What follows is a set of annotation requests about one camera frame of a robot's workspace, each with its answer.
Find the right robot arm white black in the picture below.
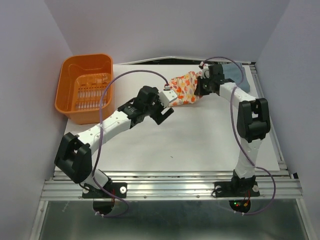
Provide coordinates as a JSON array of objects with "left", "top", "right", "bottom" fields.
[{"left": 194, "top": 62, "right": 271, "bottom": 198}]

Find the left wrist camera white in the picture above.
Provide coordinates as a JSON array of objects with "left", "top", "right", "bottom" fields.
[{"left": 158, "top": 90, "right": 178, "bottom": 108}]

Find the purple cable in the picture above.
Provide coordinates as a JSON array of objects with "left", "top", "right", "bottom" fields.
[
  {"left": 199, "top": 56, "right": 277, "bottom": 217},
  {"left": 91, "top": 69, "right": 171, "bottom": 218}
]

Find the floral orange skirt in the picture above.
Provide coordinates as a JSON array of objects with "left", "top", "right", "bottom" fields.
[{"left": 169, "top": 71, "right": 202, "bottom": 107}]

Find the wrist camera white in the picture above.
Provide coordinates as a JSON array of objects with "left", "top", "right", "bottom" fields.
[
  {"left": 199, "top": 61, "right": 210, "bottom": 79},
  {"left": 158, "top": 90, "right": 178, "bottom": 108}
]

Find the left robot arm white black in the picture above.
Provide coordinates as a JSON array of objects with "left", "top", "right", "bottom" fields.
[{"left": 54, "top": 86, "right": 178, "bottom": 199}]

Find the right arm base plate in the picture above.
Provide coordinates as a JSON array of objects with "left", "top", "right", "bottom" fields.
[{"left": 211, "top": 176, "right": 260, "bottom": 214}]

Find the orange plastic basket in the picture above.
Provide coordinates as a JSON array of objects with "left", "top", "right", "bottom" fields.
[{"left": 54, "top": 53, "right": 115, "bottom": 125}]

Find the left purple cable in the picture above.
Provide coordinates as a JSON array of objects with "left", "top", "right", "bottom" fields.
[{"left": 91, "top": 69, "right": 171, "bottom": 218}]

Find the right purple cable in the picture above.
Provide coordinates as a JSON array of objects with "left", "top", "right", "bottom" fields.
[{"left": 199, "top": 56, "right": 277, "bottom": 217}]

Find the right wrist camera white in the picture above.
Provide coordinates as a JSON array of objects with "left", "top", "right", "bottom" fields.
[{"left": 199, "top": 61, "right": 210, "bottom": 79}]

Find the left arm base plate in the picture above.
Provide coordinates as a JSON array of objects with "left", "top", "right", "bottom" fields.
[{"left": 79, "top": 180, "right": 130, "bottom": 218}]

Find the folded light blue skirt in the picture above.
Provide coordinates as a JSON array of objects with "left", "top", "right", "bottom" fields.
[{"left": 222, "top": 62, "right": 251, "bottom": 93}]

